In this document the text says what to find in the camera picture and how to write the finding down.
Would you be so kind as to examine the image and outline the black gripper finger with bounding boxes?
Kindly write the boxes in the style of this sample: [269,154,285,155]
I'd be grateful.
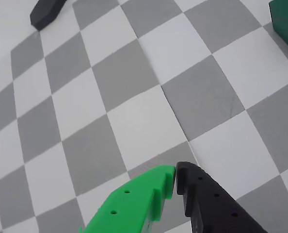
[174,161,269,233]

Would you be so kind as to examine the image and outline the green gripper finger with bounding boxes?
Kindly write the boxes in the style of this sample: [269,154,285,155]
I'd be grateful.
[79,165,177,233]

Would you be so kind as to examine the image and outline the black stand foot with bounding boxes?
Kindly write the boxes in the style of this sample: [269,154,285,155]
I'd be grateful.
[30,0,67,32]

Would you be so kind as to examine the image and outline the grey white checkerboard mat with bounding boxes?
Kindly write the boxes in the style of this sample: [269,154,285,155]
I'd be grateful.
[0,0,288,233]

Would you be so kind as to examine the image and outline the dark green dice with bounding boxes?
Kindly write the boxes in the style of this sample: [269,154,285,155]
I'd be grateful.
[269,0,288,58]

